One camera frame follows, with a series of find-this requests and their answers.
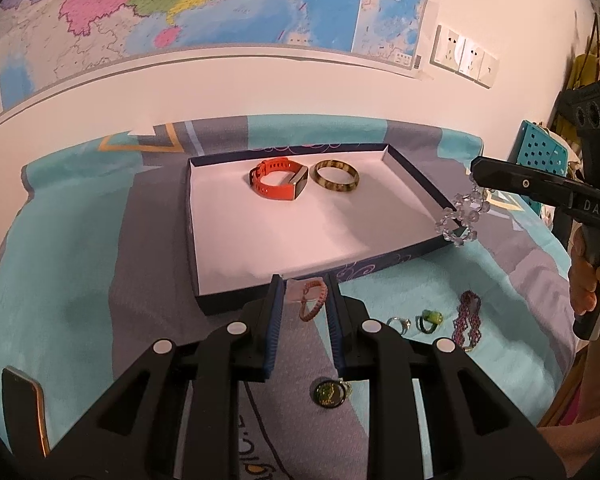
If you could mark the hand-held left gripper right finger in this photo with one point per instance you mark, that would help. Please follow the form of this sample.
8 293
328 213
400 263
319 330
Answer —
336 332

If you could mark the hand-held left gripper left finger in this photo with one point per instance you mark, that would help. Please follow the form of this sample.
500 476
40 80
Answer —
273 327

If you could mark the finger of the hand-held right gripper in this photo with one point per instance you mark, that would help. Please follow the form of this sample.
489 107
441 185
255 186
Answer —
520 182

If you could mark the dark blue box with white inside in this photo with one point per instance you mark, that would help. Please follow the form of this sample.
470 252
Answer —
305 240

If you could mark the person's right hand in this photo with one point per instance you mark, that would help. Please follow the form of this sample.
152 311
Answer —
582 275

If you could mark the blue perforated basket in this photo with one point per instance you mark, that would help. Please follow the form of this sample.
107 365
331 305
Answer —
540 147

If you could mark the yellow hanging cloth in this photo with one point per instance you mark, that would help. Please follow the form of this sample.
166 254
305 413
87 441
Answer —
577 74

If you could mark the orange smartwatch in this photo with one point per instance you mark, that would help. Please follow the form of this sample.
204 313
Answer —
272 193

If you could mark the tortoiseshell bangle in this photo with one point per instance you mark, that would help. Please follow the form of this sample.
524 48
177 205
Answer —
320 181

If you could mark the dark smartphone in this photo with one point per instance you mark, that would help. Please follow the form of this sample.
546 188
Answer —
22 410

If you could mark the white wall socket panel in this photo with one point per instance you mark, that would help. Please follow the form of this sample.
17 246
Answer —
465 55

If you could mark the strip of wall tape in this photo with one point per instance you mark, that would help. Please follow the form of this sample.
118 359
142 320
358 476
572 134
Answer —
424 71

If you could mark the colourful wall map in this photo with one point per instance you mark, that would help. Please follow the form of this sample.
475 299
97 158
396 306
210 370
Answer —
205 5

